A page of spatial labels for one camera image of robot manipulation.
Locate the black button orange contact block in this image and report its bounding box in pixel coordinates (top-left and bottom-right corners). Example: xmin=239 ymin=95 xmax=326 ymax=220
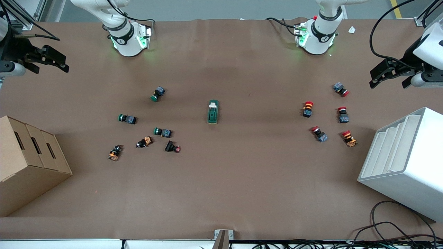
xmin=107 ymin=145 xmax=124 ymax=162
xmin=136 ymin=136 xmax=154 ymax=149

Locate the red mushroom button orange block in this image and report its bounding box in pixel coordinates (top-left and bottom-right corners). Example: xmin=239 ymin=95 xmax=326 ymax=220
xmin=341 ymin=130 xmax=358 ymax=148

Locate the green terminal block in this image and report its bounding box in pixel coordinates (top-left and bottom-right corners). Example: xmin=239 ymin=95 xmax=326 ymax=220
xmin=207 ymin=100 xmax=220 ymax=125

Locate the black switch red tip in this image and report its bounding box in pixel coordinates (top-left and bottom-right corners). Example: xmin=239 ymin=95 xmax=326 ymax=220
xmin=164 ymin=140 xmax=182 ymax=154

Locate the brown cardboard box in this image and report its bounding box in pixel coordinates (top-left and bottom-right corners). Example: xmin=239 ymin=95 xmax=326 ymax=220
xmin=0 ymin=116 xmax=73 ymax=218

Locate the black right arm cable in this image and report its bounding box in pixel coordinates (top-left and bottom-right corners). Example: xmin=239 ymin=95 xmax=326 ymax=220
xmin=0 ymin=0 xmax=61 ymax=41

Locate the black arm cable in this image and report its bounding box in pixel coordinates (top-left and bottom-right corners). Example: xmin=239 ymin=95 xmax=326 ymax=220
xmin=0 ymin=0 xmax=61 ymax=41
xmin=369 ymin=0 xmax=443 ymax=70

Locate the black cable loop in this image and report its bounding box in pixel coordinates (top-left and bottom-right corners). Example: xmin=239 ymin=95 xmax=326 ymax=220
xmin=352 ymin=200 xmax=437 ymax=242

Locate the aluminium frame profile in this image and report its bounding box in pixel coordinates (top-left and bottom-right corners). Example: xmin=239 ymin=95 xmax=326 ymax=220
xmin=10 ymin=0 xmax=47 ymax=30
xmin=413 ymin=0 xmax=443 ymax=27

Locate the white table edge rail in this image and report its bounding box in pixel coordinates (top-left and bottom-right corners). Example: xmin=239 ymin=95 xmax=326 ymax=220
xmin=0 ymin=239 xmax=216 ymax=249

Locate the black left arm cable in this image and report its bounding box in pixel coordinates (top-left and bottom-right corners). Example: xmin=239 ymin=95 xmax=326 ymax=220
xmin=369 ymin=0 xmax=443 ymax=70

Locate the black cable bundle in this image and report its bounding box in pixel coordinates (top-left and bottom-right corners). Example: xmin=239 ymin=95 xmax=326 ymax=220
xmin=253 ymin=238 xmax=443 ymax=249

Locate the white tiered plastic bin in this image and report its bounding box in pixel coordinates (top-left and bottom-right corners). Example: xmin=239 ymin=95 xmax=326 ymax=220
xmin=357 ymin=107 xmax=443 ymax=223

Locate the grey metal bracket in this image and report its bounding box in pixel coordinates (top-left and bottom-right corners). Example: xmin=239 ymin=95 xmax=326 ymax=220
xmin=214 ymin=229 xmax=234 ymax=249

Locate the red mushroom button grey block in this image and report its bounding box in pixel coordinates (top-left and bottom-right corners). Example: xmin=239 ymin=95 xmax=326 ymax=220
xmin=310 ymin=126 xmax=328 ymax=143
xmin=337 ymin=107 xmax=350 ymax=124
xmin=333 ymin=82 xmax=350 ymax=98

